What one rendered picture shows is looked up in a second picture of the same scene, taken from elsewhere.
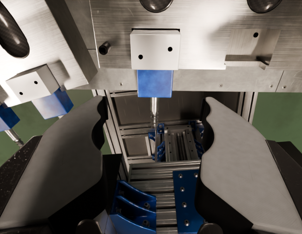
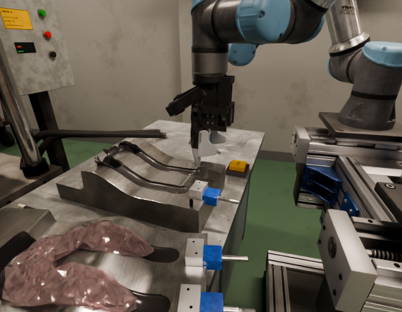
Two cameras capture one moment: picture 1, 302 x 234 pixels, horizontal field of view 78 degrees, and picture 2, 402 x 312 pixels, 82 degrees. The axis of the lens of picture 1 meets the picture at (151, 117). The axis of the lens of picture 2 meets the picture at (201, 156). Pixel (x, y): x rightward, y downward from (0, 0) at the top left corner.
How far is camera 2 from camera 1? 0.58 m
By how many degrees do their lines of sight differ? 80
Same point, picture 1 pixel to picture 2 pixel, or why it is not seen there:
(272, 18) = (203, 171)
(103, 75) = not seen: hidden behind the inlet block
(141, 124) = not seen: outside the picture
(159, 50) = (198, 184)
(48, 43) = (179, 239)
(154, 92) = (216, 193)
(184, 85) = (230, 214)
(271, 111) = not seen: hidden behind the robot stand
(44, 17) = (168, 234)
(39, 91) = (199, 242)
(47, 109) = (214, 254)
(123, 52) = (196, 202)
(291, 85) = (242, 182)
